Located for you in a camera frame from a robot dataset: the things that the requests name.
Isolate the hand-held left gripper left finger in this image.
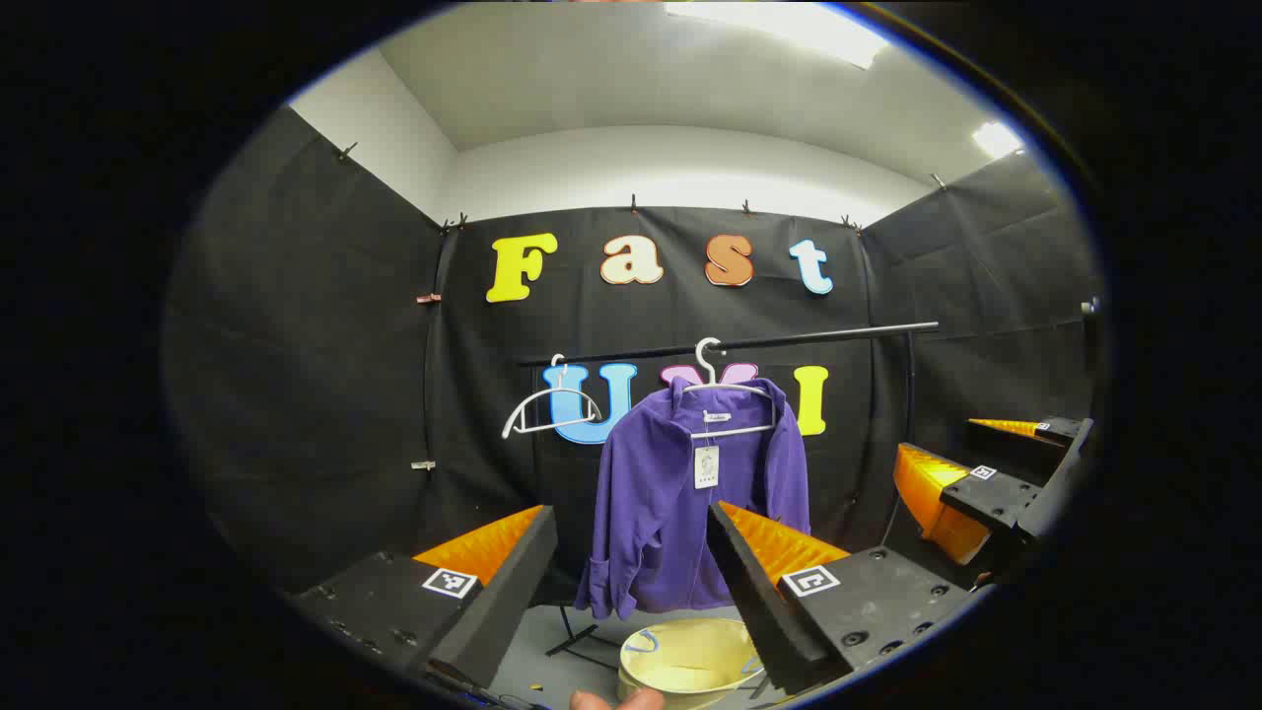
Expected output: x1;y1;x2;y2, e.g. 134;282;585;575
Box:
294;503;560;691

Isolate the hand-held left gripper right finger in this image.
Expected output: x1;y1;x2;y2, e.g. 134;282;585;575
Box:
706;499;979;695

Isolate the cream laundry hamper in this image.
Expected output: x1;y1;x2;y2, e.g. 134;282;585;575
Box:
618;618;765;709

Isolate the purple shirt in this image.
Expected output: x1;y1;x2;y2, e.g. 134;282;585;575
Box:
575;377;811;620

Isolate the white clothes hanger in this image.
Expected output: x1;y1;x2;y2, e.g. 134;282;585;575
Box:
501;355;604;440
680;337;780;440

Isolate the black clothes rack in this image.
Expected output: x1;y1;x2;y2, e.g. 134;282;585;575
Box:
520;320;940;660

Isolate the small ceiling light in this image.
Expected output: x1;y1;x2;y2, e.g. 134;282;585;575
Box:
972;119;1026;161

